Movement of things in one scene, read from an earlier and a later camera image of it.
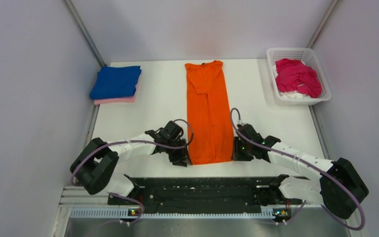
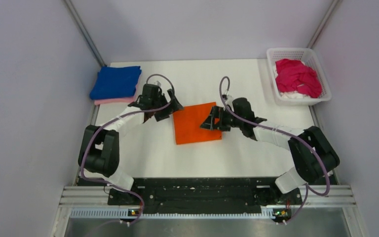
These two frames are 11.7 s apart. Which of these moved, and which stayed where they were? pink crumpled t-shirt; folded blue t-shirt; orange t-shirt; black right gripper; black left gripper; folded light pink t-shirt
Moved: black left gripper; orange t-shirt; black right gripper
Stayed: folded blue t-shirt; pink crumpled t-shirt; folded light pink t-shirt
